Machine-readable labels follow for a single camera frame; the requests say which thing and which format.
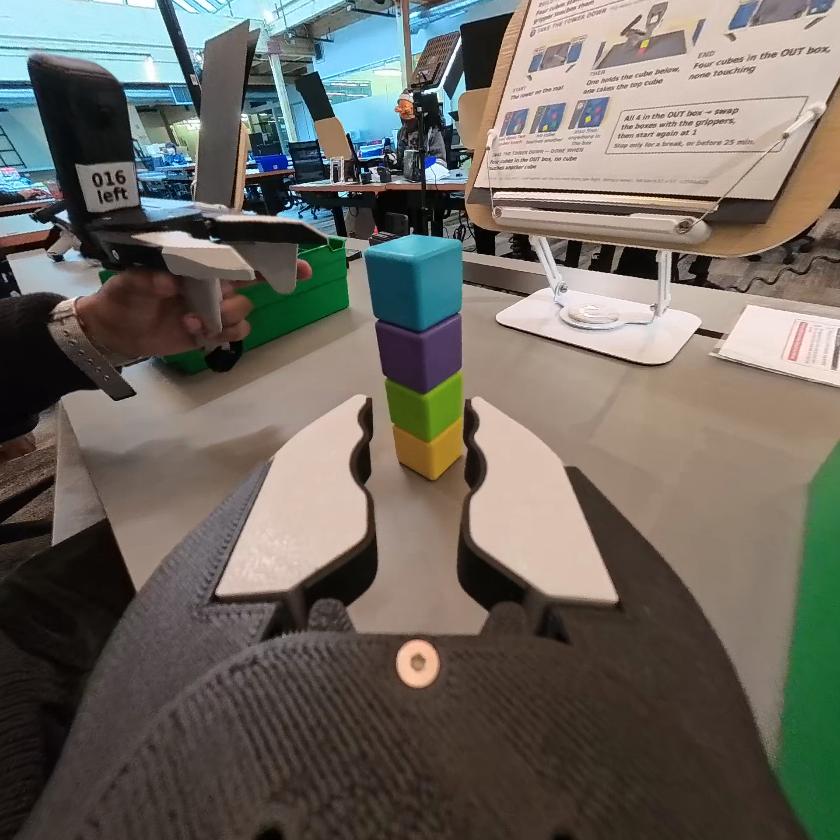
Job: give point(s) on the printed instruction sheet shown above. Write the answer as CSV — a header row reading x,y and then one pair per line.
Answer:
x,y
656,131

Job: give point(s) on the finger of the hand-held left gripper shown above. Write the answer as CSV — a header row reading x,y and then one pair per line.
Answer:
x,y
203,259
275,269

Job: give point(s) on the document stand with white base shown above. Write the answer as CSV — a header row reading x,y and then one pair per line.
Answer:
x,y
223,118
623,328

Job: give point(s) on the person's left forearm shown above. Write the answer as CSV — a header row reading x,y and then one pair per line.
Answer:
x,y
33,367

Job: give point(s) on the yellow cube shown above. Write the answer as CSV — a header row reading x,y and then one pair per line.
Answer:
x,y
426,449

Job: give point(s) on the blue storage bin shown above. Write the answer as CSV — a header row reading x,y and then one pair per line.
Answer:
x,y
270,164

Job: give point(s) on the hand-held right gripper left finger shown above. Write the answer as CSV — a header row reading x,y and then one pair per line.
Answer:
x,y
295,525

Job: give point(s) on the purple cube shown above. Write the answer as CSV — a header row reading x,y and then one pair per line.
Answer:
x,y
420,354

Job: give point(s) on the green plastic bin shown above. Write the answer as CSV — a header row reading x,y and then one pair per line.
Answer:
x,y
308,289
814,656

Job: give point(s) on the blue cube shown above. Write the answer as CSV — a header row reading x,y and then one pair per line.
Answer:
x,y
413,282

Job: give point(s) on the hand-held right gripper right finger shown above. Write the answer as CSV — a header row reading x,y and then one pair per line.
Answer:
x,y
538,531

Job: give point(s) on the wooden top office table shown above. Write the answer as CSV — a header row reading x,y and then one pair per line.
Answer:
x,y
367,187

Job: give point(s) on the lime green cube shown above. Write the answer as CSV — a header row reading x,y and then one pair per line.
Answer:
x,y
423,407

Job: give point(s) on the person's dark clothed body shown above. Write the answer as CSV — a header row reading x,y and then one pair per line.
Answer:
x,y
46,656

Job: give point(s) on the laminated paper sheet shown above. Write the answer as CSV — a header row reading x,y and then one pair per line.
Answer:
x,y
774,341

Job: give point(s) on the person's left hand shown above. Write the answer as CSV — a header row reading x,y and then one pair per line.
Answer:
x,y
144,315

